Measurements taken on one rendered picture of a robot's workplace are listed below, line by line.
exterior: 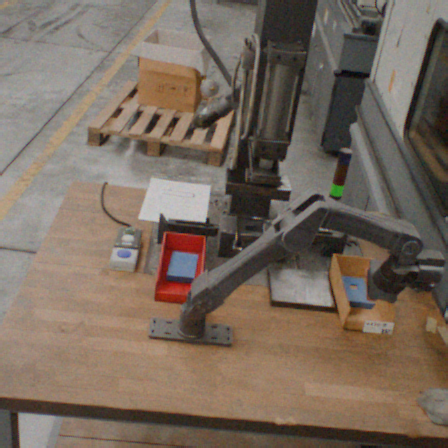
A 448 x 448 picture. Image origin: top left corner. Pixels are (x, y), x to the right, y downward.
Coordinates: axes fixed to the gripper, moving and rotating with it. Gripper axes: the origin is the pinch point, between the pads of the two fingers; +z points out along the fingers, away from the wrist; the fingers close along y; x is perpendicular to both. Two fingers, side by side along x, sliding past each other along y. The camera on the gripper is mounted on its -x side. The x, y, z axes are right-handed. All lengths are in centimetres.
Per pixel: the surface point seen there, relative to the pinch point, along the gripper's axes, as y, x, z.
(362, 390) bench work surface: -26.3, 3.9, -5.4
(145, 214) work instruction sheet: 29, 62, 33
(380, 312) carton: -1.0, -5.9, 9.3
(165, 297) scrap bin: -6, 51, 8
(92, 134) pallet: 195, 126, 239
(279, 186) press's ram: 28.2, 25.2, 1.9
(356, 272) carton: 13.4, -1.9, 17.5
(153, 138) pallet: 195, 81, 231
